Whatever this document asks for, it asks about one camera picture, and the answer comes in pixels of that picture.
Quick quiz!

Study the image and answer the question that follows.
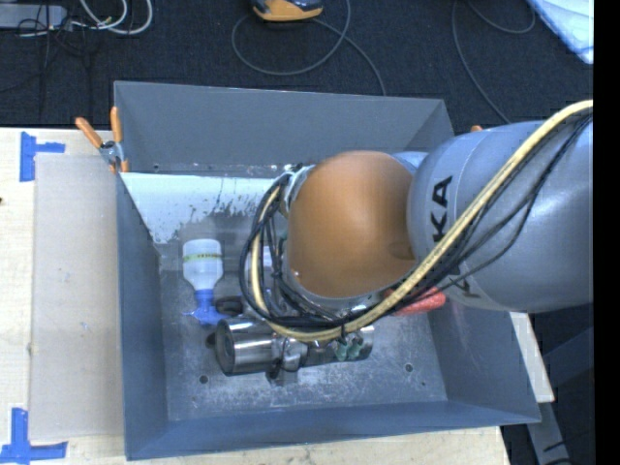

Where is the shiny metal cup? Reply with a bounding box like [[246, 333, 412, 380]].
[[212, 317, 281, 378]]

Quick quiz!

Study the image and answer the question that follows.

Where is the red-orange knobbly object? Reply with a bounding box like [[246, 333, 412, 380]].
[[392, 291, 448, 318]]

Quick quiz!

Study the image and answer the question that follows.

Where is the white spray bottle blue nozzle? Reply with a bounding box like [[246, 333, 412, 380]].
[[181, 238, 230, 327]]

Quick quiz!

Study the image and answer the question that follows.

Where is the grey metal bin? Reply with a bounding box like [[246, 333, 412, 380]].
[[111, 79, 543, 462]]

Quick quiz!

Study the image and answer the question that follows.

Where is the pale wood flat board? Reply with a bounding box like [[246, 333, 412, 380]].
[[27, 152, 128, 443]]

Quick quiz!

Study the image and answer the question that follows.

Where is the small black ring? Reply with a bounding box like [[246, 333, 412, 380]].
[[214, 295, 244, 315]]

